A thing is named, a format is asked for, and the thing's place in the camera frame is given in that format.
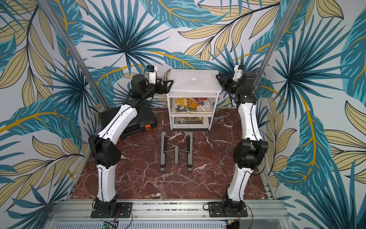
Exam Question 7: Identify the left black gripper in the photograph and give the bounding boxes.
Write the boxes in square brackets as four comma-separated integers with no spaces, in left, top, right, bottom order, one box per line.
[141,77,173,99]

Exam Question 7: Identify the silver laptop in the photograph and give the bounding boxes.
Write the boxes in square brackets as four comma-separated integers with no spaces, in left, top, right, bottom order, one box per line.
[169,69,222,93]

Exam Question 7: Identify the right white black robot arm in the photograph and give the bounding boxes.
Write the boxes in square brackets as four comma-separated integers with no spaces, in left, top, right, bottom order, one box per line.
[209,70,268,217]

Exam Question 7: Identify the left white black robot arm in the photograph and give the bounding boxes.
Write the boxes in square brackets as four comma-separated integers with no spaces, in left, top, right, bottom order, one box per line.
[88,74,173,215]

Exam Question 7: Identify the grey laptop stand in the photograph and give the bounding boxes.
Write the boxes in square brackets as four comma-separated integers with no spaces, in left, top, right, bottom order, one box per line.
[160,132,193,172]

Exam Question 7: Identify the white two-tier shelf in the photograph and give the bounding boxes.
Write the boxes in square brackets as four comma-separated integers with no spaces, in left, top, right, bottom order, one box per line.
[167,88,220,130]

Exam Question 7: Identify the orange illustrated book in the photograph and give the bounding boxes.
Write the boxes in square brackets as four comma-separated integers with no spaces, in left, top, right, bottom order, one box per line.
[175,98,212,113]

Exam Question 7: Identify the white folio book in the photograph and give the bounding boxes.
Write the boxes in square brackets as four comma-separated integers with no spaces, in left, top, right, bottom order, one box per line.
[172,117,210,129]

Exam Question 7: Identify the black tool case orange latches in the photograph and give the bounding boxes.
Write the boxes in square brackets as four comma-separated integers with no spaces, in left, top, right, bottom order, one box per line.
[99,105,157,139]

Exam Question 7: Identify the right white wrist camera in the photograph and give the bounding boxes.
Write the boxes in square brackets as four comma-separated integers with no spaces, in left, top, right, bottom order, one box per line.
[233,65,245,82]

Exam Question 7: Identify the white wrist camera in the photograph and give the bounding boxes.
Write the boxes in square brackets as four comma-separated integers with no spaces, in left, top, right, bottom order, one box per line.
[146,65,158,85]
[233,65,245,82]

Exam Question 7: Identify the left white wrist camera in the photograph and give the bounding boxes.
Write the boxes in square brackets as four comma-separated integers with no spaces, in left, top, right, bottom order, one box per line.
[146,65,158,85]

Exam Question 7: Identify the right aluminium corner post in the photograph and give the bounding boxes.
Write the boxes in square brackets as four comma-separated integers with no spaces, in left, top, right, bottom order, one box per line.
[241,0,301,113]

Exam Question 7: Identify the aluminium corner post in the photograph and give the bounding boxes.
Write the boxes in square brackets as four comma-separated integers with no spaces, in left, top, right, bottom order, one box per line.
[241,0,301,113]
[38,0,109,109]

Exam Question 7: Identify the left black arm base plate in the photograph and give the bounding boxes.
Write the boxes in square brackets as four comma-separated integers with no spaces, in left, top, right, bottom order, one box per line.
[91,201,133,219]

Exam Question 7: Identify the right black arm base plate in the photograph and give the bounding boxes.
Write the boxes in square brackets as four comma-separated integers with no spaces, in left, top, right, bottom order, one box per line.
[208,201,248,218]

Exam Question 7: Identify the left aluminium corner post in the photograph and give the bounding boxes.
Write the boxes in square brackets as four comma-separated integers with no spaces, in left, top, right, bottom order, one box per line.
[38,0,109,109]

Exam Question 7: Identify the aluminium front rail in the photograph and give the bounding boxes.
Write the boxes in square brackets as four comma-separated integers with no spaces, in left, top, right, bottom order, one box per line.
[44,199,293,229]

